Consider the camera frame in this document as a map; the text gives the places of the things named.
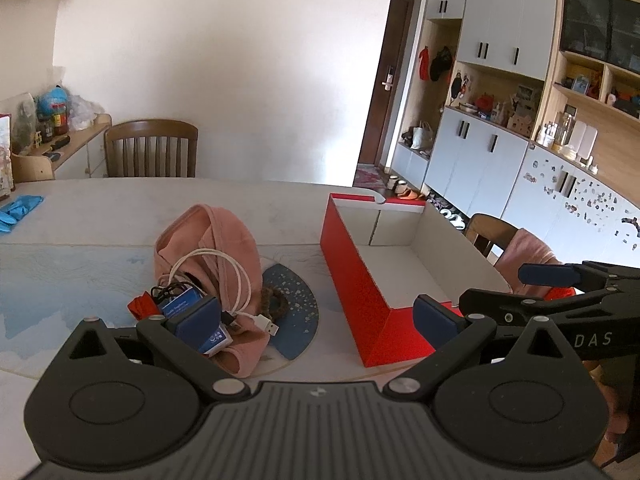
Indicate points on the blue speckled round mat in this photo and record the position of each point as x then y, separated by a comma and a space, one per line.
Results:
300, 310

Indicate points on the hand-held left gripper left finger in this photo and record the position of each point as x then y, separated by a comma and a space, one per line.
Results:
192, 327

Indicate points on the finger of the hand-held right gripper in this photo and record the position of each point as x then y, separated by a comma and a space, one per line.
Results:
545, 274
500, 302

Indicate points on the printed paper bag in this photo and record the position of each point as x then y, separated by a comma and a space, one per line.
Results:
6, 155

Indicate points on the brown hair scrunchie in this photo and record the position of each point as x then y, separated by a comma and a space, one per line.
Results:
265, 300

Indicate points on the white plastic bag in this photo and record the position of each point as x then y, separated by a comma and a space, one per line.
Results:
82, 112

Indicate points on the red hanging garment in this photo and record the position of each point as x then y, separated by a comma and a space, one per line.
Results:
424, 64

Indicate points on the row of shoes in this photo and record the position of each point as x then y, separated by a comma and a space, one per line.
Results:
407, 194

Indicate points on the red label sauce bottle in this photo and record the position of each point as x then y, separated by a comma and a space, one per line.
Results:
60, 120

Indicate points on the wooden sideboard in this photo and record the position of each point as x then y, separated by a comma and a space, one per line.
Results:
75, 147

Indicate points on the wooden slat-back chair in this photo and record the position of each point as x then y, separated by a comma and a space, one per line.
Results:
150, 127

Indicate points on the brown door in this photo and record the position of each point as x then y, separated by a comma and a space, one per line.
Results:
390, 110

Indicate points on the small blue box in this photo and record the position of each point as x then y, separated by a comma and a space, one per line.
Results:
177, 304

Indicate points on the blue rubber gloves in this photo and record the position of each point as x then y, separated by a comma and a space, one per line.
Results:
20, 207

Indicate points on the red cloth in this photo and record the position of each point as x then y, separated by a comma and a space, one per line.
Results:
142, 307

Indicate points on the red cardboard box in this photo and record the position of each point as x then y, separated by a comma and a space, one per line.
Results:
360, 300

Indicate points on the white and wood cabinet unit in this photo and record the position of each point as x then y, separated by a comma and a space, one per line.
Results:
500, 35

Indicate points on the white tote bag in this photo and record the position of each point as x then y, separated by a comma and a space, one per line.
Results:
422, 136

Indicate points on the pink floor rug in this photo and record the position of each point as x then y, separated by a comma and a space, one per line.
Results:
370, 177

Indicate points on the pink towel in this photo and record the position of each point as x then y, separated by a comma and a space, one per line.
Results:
525, 255

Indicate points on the pink cloth hat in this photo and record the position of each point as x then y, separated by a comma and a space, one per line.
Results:
225, 230

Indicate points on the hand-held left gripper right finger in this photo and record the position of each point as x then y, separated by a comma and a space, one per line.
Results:
435, 321

